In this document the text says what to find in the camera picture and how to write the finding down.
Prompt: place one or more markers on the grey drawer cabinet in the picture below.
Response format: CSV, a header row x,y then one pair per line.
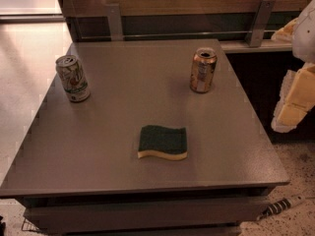
x,y
79,169

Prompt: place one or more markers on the metal bracket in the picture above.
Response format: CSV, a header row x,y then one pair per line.
x,y
114,22
255,36

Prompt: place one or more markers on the orange gold soda can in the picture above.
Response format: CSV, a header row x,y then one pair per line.
x,y
202,70

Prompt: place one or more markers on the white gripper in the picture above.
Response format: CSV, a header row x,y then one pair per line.
x,y
305,33

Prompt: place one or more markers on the green yellow sponge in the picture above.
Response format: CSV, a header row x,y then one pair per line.
x,y
163,142

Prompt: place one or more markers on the right metal bracket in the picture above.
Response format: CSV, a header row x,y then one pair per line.
x,y
255,36

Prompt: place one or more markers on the horizontal metal rail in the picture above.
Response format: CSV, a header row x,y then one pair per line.
x,y
221,36

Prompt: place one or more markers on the left metal bracket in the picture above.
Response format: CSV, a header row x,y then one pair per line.
x,y
114,22

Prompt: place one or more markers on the white green 7up can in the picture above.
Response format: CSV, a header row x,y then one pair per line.
x,y
73,79

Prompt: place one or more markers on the wire basket corner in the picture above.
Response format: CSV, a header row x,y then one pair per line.
x,y
27,226

